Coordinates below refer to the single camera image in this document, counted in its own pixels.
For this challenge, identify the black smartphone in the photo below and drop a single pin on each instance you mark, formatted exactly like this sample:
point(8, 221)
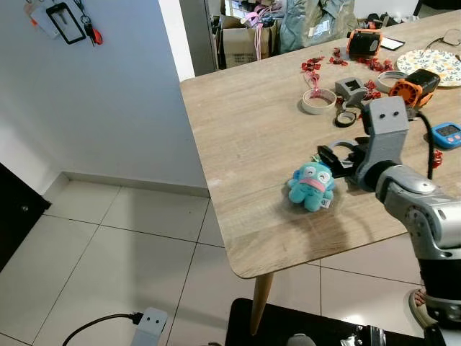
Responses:
point(392, 44)

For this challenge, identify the brown cardboard box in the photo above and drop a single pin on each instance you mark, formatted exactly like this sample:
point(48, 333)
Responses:
point(241, 45)

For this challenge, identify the small grey box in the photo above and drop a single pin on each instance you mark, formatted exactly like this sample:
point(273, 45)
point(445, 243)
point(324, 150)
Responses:
point(351, 89)

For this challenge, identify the wide white tape roll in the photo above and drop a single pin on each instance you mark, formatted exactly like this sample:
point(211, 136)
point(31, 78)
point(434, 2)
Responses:
point(306, 104)

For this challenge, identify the blue digital timer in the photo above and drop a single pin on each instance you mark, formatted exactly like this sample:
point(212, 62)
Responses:
point(446, 135)

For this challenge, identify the small shiny metal object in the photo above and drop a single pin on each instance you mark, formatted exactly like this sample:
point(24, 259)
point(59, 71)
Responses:
point(360, 336)

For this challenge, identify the black floor rug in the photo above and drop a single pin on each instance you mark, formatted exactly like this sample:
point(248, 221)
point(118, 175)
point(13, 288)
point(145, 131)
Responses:
point(310, 321)

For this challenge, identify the pink ribbon item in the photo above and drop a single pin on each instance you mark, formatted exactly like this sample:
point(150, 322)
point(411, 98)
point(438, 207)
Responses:
point(256, 16)

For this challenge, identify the patterned round plate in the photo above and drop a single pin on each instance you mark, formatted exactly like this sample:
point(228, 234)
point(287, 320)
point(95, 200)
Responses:
point(432, 67)

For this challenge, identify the thin frame glasses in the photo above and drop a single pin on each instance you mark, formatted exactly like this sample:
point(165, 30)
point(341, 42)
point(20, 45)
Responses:
point(452, 31)

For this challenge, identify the white black framed wall holder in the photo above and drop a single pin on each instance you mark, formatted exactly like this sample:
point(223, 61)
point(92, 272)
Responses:
point(54, 29)

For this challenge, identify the orange black screen device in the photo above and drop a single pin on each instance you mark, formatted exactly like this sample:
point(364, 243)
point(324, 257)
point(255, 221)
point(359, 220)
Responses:
point(364, 43)

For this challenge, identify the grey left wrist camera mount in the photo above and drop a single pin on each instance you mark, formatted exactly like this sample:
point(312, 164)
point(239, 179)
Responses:
point(151, 326)

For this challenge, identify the red wrapped candy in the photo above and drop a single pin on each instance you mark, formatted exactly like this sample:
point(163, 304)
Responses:
point(437, 158)
point(336, 56)
point(312, 66)

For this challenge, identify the red keys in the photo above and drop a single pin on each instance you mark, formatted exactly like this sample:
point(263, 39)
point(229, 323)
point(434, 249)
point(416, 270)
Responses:
point(95, 34)

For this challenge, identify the clear green plastic bag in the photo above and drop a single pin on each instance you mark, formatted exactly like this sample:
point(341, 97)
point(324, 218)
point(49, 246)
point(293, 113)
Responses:
point(317, 21)

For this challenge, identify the light wooden table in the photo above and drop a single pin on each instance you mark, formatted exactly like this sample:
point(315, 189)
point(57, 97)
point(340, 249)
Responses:
point(274, 187)

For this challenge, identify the small white tape roll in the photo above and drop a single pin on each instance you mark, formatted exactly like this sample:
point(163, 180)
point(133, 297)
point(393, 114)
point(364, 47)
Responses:
point(383, 81)

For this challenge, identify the orange black fan device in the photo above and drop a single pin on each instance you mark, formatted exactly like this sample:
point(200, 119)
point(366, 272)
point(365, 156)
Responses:
point(415, 89)

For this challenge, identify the black tape roll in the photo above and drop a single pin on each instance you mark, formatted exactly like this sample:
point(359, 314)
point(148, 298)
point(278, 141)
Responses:
point(338, 120)

